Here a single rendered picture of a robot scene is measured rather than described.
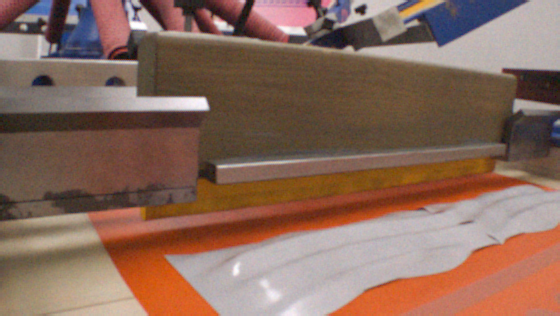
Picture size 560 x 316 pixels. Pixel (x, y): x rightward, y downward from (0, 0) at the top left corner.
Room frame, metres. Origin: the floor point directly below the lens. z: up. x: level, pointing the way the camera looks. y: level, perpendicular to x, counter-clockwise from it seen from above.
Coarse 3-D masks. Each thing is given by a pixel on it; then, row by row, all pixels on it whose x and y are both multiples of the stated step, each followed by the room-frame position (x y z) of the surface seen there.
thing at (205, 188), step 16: (464, 160) 0.39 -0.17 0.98; (480, 160) 0.41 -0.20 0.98; (304, 176) 0.28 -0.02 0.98; (320, 176) 0.29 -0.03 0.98; (336, 176) 0.30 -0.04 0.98; (352, 176) 0.31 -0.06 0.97; (368, 176) 0.32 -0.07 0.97; (384, 176) 0.33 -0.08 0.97; (208, 192) 0.25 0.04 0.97; (224, 192) 0.25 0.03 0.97; (240, 192) 0.26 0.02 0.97
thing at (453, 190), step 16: (464, 176) 0.42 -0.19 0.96; (480, 176) 0.43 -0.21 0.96; (496, 176) 0.44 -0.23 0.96; (368, 192) 0.34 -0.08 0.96; (384, 192) 0.34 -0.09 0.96; (400, 192) 0.35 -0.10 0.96; (416, 192) 0.35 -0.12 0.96; (432, 192) 0.35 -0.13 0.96; (448, 192) 0.36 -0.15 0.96; (464, 192) 0.36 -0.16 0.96; (480, 192) 0.36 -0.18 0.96; (416, 208) 0.31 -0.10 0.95; (496, 240) 0.25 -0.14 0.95; (512, 240) 0.25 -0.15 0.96; (528, 240) 0.25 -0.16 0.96; (544, 240) 0.25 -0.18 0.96
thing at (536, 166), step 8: (552, 152) 0.45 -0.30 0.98; (496, 160) 0.50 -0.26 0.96; (520, 160) 0.48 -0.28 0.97; (528, 160) 0.47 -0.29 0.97; (536, 160) 0.46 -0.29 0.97; (544, 160) 0.46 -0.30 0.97; (552, 160) 0.45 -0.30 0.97; (512, 168) 0.49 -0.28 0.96; (520, 168) 0.48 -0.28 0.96; (528, 168) 0.47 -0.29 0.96; (536, 168) 0.46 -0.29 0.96; (544, 168) 0.46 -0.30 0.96; (552, 168) 0.45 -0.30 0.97; (544, 176) 0.45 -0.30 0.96; (552, 176) 0.45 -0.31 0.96; (0, 312) 0.13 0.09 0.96
